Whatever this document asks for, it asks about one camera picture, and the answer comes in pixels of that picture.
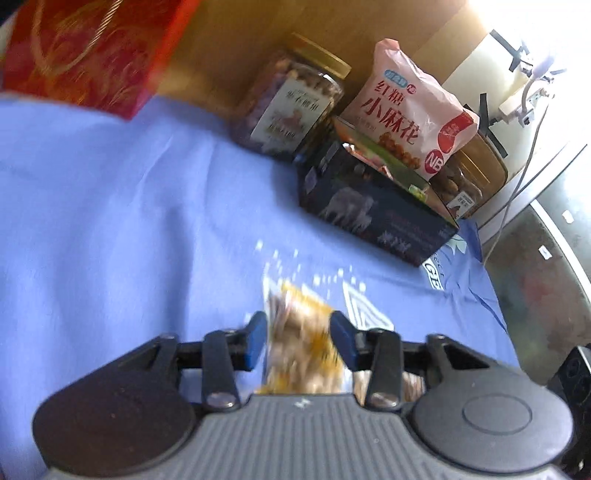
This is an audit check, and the yellow peanut packet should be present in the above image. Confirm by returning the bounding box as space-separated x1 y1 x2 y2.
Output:
253 278 426 402

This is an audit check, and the open metal tin box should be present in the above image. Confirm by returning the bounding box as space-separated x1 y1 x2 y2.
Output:
295 116 459 266

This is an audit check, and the blue printed cloth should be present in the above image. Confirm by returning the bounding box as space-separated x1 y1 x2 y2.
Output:
1 96 518 479

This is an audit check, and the gold lid pecan jar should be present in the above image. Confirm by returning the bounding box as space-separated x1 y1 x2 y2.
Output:
430 133 508 220

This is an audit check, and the gold lid cashew jar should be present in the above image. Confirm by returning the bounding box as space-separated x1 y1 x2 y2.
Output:
231 33 351 160

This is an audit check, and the pink twisted dough snack bag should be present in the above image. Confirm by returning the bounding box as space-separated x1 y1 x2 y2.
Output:
342 39 480 180

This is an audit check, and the red gift box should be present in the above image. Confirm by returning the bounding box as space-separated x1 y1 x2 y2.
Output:
3 0 199 120

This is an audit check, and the white cable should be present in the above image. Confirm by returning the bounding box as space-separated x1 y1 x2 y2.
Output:
482 73 553 266

